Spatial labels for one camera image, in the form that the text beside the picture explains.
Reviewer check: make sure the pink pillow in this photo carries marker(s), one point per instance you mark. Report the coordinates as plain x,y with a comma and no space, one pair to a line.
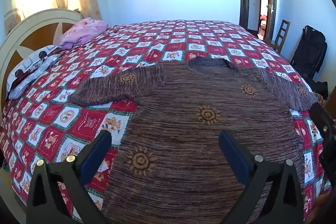
84,31

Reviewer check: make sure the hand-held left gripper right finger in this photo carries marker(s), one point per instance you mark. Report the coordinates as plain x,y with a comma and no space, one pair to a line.
233,158

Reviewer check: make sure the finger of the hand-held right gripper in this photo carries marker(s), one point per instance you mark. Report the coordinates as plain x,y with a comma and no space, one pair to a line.
324,125

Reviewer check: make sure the grey patterned pillow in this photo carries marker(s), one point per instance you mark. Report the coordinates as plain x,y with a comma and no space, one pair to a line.
29,69

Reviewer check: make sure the cream wooden headboard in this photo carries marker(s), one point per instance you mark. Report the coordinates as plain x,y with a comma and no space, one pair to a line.
31,22

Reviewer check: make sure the brown knit sun-print sweater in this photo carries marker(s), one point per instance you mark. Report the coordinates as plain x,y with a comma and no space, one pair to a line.
183,134

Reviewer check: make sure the red checkered printed blanket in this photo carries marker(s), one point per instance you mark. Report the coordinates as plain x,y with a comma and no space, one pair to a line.
183,37

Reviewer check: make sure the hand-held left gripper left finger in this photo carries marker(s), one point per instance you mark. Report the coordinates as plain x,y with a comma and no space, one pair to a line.
96,154

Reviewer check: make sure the wooden chair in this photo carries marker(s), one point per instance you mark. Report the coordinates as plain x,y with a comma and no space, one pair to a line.
284,29

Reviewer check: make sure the black folded stroller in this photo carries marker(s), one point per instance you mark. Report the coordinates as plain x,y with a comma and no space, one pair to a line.
311,50

